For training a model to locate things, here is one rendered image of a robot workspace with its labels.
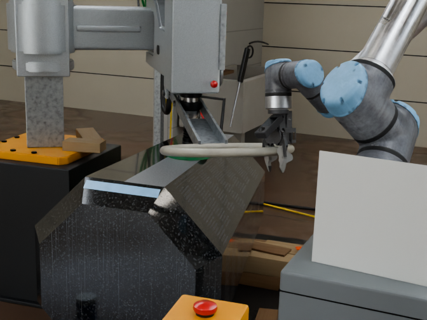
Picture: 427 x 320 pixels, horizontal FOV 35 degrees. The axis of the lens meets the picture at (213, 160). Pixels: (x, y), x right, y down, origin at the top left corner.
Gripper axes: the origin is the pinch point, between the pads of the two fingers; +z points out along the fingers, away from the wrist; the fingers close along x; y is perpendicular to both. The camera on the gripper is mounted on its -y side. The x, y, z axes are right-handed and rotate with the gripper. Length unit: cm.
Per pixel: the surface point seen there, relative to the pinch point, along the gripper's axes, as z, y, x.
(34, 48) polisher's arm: -53, -8, 148
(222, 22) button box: -59, 32, 57
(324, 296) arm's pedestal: 31, -28, -42
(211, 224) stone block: 25, 11, 43
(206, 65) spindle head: -40, 29, 64
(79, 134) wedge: -10, 27, 165
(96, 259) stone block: 38, -24, 73
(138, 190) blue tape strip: 10, -14, 57
